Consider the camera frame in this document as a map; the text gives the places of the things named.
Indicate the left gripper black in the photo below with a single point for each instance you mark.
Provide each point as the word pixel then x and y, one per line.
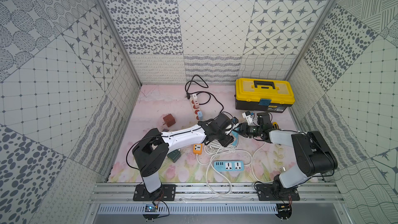
pixel 226 140

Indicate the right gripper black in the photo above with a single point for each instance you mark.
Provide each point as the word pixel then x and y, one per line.
pixel 244 129

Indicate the light blue triangular socket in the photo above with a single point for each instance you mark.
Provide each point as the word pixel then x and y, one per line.
pixel 236 138

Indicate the blue plug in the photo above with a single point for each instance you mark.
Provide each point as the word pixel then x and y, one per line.
pixel 200 116

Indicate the white long power strip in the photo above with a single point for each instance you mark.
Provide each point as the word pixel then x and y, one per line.
pixel 195 105

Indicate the orange power strip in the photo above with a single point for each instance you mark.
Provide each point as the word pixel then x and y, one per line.
pixel 197 149

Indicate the blue white power strip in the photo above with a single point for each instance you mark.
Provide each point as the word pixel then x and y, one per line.
pixel 228 166

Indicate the dark red cube adapter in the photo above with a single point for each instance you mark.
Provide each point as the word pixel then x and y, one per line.
pixel 169 120

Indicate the dark green cube adapter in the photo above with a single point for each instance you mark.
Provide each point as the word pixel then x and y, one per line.
pixel 174 155

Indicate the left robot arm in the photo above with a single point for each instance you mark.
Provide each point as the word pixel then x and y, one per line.
pixel 150 152

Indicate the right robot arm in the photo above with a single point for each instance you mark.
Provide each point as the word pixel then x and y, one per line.
pixel 312 153

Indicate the yellow black toolbox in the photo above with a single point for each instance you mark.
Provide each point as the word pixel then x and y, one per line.
pixel 272 96

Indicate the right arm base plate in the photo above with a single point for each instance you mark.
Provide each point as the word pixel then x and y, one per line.
pixel 268 192

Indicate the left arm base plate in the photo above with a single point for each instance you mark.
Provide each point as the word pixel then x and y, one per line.
pixel 165 193

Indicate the aluminium rail frame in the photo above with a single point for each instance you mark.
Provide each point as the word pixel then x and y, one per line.
pixel 214 193

